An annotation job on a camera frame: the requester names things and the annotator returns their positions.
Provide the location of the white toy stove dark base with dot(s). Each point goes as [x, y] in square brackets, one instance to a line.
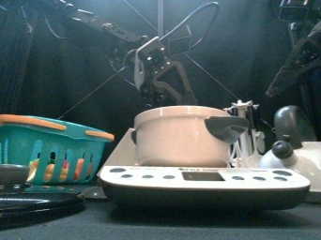
[201, 186]

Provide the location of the black pan lid with knob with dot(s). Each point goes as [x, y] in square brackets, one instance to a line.
[34, 201]

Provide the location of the yellow toy food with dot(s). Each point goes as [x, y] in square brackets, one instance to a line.
[31, 170]

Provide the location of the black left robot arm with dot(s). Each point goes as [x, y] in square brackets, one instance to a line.
[94, 22]

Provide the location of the grey metal frame pole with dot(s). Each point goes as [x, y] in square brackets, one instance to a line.
[160, 15]

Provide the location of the white plastic rack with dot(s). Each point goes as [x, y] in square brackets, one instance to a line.
[247, 137]

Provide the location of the orange toy food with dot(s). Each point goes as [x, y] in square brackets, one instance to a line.
[78, 168]

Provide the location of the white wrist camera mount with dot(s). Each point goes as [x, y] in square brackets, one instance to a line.
[140, 67]

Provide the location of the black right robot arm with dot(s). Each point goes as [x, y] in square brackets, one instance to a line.
[299, 12]

